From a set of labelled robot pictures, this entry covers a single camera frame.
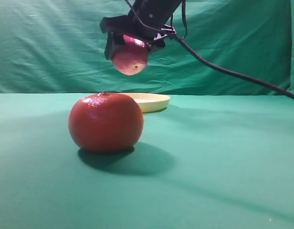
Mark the green table cloth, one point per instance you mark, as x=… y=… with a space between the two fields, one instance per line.
x=205 y=162

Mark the green backdrop cloth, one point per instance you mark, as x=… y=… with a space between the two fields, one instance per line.
x=56 y=46

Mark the orange tangerine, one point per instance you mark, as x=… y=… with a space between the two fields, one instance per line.
x=105 y=122

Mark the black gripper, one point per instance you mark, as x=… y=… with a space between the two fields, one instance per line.
x=146 y=21

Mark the red apple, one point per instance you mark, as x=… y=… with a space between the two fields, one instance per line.
x=132 y=58

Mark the yellow plate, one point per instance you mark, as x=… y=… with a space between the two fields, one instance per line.
x=149 y=102

